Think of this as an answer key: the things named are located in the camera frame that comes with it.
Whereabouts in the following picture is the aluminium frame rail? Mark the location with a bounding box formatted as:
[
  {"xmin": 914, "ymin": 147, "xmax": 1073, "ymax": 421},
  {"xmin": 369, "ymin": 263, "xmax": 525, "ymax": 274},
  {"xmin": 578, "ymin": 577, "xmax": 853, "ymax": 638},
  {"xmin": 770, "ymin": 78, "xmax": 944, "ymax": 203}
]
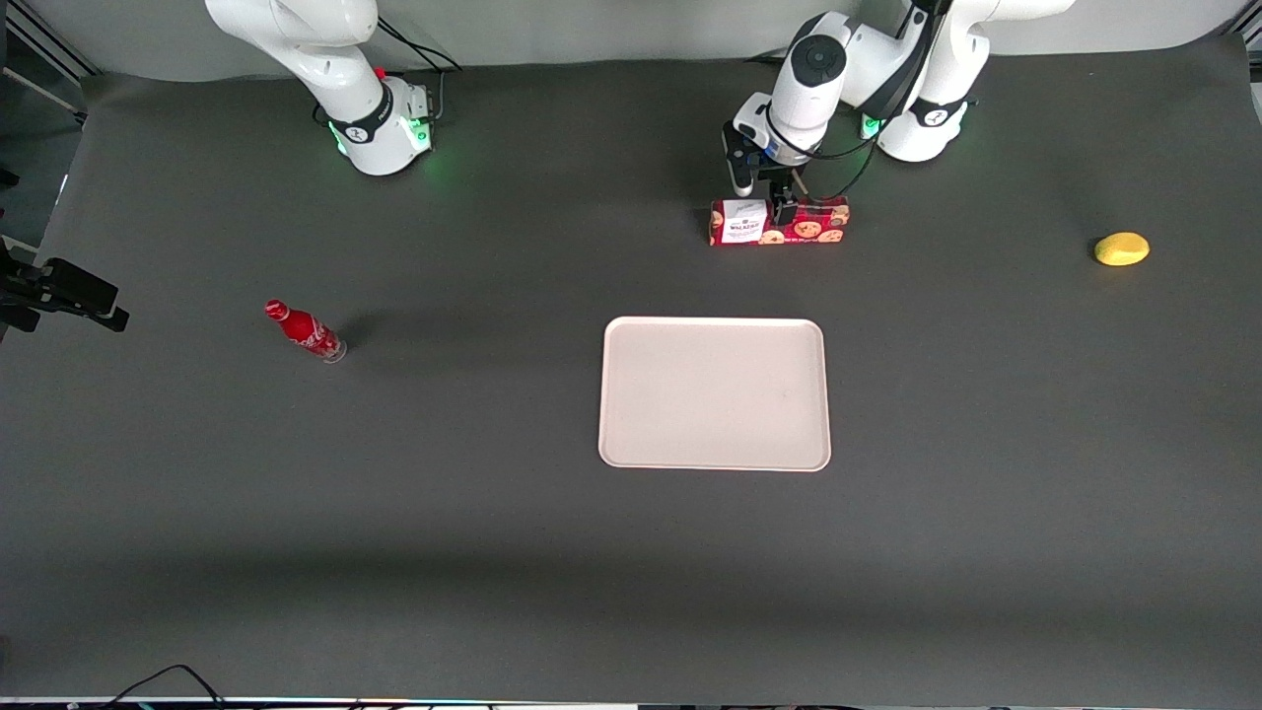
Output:
[{"xmin": 0, "ymin": 0, "xmax": 101, "ymax": 82}]

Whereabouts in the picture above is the yellow lemon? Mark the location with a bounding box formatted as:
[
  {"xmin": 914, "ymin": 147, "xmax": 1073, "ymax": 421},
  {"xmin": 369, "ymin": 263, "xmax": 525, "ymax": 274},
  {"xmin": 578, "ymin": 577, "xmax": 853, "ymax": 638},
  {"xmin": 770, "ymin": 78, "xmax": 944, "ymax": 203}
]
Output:
[{"xmin": 1093, "ymin": 231, "xmax": 1152, "ymax": 268}]

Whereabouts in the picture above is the black looping table cable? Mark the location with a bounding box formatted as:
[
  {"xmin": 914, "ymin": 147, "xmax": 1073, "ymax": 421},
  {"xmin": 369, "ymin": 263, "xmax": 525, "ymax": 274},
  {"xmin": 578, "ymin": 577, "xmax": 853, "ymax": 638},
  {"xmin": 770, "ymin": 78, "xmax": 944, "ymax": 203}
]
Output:
[{"xmin": 97, "ymin": 664, "xmax": 230, "ymax": 710}]

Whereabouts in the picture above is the beige rectangular tray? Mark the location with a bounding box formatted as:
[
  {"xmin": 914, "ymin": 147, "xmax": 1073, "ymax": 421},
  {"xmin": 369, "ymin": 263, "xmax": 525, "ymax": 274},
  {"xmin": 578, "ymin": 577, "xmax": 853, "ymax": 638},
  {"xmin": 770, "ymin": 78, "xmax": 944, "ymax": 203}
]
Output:
[{"xmin": 597, "ymin": 316, "xmax": 833, "ymax": 473}]

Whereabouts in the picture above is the black right arm base cable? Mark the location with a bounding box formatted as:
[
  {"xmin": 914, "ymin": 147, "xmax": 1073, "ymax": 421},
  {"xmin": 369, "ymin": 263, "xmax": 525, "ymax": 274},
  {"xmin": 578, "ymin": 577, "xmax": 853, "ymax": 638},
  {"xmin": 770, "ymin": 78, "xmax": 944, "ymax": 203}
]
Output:
[{"xmin": 375, "ymin": 17, "xmax": 463, "ymax": 121}]

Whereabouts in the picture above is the red cola bottle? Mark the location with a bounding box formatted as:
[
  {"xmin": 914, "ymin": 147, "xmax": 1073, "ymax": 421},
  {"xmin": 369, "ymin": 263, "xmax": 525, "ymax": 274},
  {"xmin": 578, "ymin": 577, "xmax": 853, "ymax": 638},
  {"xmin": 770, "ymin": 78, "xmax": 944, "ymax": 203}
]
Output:
[{"xmin": 263, "ymin": 299, "xmax": 349, "ymax": 365}]

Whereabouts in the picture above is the black left arm wrist cable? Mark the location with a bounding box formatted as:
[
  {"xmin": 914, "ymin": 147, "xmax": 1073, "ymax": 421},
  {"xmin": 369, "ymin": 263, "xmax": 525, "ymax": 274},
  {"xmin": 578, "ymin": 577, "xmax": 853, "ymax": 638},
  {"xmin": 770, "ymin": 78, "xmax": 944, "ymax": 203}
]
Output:
[{"xmin": 764, "ymin": 99, "xmax": 880, "ymax": 200}]

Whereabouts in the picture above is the red cookie box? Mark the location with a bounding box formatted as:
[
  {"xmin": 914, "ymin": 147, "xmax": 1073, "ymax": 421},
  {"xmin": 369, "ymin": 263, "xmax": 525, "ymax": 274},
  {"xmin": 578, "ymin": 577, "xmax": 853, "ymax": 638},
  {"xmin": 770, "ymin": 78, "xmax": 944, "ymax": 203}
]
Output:
[{"xmin": 709, "ymin": 195, "xmax": 850, "ymax": 249}]

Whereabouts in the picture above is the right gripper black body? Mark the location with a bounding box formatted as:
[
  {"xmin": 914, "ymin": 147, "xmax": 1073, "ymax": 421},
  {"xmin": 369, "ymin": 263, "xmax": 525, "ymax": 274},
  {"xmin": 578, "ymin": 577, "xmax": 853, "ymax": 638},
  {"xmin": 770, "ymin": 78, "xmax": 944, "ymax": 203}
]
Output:
[{"xmin": 0, "ymin": 239, "xmax": 46, "ymax": 335}]

